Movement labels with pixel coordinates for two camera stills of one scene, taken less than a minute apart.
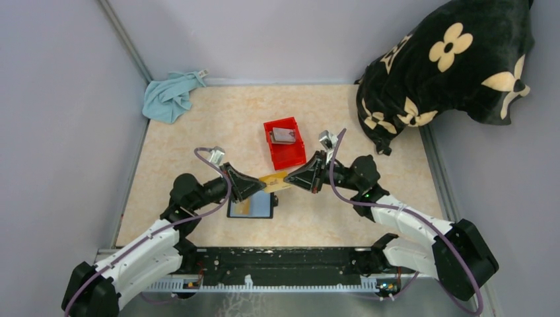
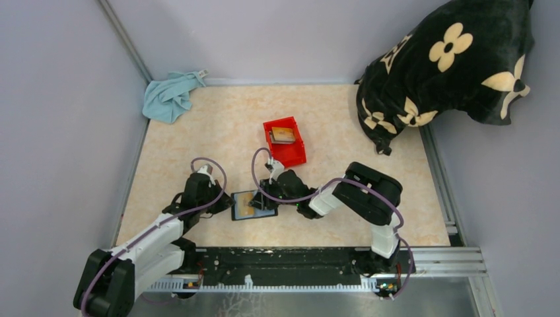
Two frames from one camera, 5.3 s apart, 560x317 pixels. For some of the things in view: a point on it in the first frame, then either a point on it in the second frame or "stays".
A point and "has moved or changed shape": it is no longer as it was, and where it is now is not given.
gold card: (275, 182) has moved or changed shape
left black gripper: (242, 185) to (225, 202)
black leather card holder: (259, 205) stays
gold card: (242, 207) stays
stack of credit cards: (282, 135) stays
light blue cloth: (166, 100) stays
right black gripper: (312, 175) to (259, 201)
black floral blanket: (467, 56) stays
